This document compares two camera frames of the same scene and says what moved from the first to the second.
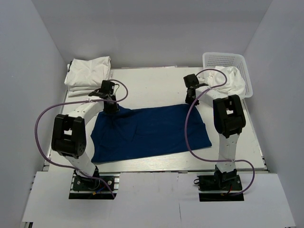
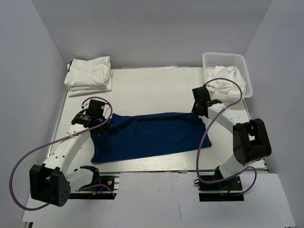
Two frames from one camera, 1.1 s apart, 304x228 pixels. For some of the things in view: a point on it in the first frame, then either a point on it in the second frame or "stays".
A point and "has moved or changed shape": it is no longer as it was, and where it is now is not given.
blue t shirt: [135, 131] has moved or changed shape
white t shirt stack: [85, 75] stays
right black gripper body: [188, 100] to [195, 109]
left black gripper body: [112, 109] to [103, 128]
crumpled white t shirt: [234, 84] stays
